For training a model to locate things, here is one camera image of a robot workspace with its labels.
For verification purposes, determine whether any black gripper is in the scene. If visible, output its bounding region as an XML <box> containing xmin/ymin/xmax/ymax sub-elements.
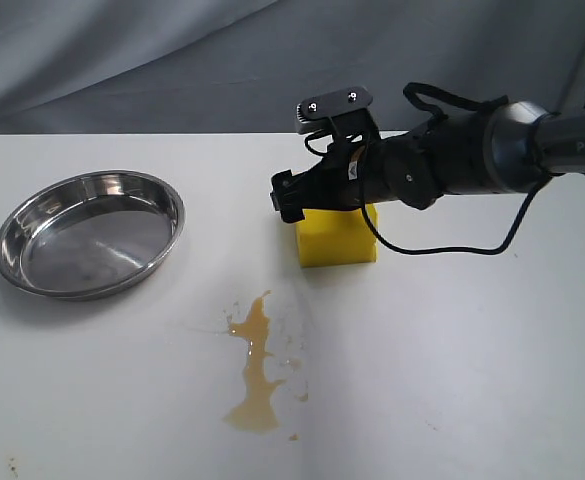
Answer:
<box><xmin>270</xmin><ymin>135</ymin><xmax>387</xmax><ymax>223</ymax></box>

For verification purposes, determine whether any yellow sponge block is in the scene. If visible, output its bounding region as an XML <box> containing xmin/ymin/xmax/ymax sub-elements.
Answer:
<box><xmin>295</xmin><ymin>209</ymin><xmax>377</xmax><ymax>268</ymax></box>

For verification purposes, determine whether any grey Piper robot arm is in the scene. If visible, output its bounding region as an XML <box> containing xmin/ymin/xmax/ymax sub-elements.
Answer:
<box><xmin>271</xmin><ymin>101</ymin><xmax>585</xmax><ymax>223</ymax></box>

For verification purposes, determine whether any brown liquid spill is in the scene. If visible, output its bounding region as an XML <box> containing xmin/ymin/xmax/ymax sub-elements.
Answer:
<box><xmin>223</xmin><ymin>290</ymin><xmax>310</xmax><ymax>441</ymax></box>

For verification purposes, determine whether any round stainless steel dish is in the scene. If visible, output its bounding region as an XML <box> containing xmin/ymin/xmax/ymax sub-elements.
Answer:
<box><xmin>0</xmin><ymin>170</ymin><xmax>186</xmax><ymax>301</ymax></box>

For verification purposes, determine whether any grey fabric backdrop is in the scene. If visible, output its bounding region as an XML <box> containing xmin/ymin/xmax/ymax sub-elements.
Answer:
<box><xmin>0</xmin><ymin>1</ymin><xmax>585</xmax><ymax>134</ymax></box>

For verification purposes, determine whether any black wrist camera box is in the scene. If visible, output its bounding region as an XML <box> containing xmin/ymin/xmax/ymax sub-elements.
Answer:
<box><xmin>295</xmin><ymin>87</ymin><xmax>376</xmax><ymax>137</ymax></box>

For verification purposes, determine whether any black camera cable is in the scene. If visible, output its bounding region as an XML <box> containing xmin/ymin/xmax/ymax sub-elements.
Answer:
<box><xmin>302</xmin><ymin>82</ymin><xmax>585</xmax><ymax>257</ymax></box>

